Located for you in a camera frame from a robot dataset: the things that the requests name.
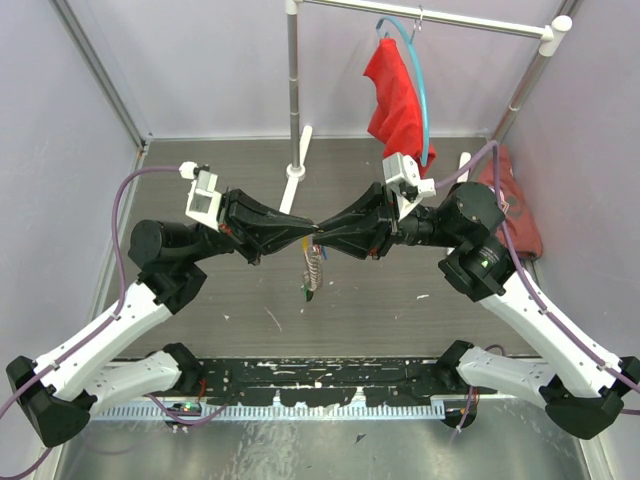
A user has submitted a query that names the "white silver clothes rack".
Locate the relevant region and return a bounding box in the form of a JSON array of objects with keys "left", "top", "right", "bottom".
[{"left": 278, "top": 0, "right": 574, "bottom": 214}]

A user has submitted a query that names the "red shirt on hanger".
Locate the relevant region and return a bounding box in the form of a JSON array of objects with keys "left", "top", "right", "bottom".
[{"left": 363, "top": 38, "right": 437, "bottom": 178}]

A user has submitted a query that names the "slotted cable duct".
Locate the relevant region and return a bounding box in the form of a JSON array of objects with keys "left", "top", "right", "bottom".
[{"left": 96, "top": 400, "right": 445, "bottom": 421}]

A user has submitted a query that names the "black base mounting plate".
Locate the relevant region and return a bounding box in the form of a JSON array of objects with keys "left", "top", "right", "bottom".
[{"left": 155, "top": 357, "right": 479, "bottom": 408}]

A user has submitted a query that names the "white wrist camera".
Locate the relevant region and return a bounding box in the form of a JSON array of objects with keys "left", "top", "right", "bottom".
[
  {"left": 382, "top": 153, "right": 436, "bottom": 221},
  {"left": 179, "top": 162, "right": 222, "bottom": 231}
]

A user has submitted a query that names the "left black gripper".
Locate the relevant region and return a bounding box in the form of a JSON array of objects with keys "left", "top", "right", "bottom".
[{"left": 184, "top": 185, "right": 316, "bottom": 266}]

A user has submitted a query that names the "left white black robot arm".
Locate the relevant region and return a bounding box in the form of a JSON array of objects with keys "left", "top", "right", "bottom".
[{"left": 6, "top": 189, "right": 314, "bottom": 447}]

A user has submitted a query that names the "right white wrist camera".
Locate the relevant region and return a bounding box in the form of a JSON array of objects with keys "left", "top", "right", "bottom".
[{"left": 382, "top": 153, "right": 436, "bottom": 221}]

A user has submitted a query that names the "metal numbered keyring organizer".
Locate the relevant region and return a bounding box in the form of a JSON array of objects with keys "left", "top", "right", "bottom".
[{"left": 302, "top": 236, "right": 324, "bottom": 296}]

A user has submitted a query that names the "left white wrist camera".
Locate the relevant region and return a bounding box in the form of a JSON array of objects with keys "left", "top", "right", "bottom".
[{"left": 179, "top": 162, "right": 222, "bottom": 231}]

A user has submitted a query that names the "dark red printed shirt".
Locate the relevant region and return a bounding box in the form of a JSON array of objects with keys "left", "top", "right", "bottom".
[{"left": 498, "top": 145, "right": 543, "bottom": 261}]

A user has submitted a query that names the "teal clothes hanger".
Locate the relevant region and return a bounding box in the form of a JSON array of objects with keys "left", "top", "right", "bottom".
[{"left": 376, "top": 15, "right": 432, "bottom": 169}]

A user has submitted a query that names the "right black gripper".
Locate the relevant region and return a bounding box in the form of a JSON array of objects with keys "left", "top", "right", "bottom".
[{"left": 312, "top": 180, "right": 463, "bottom": 260}]

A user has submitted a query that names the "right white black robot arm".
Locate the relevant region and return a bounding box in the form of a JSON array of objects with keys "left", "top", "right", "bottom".
[{"left": 313, "top": 182, "right": 639, "bottom": 440}]

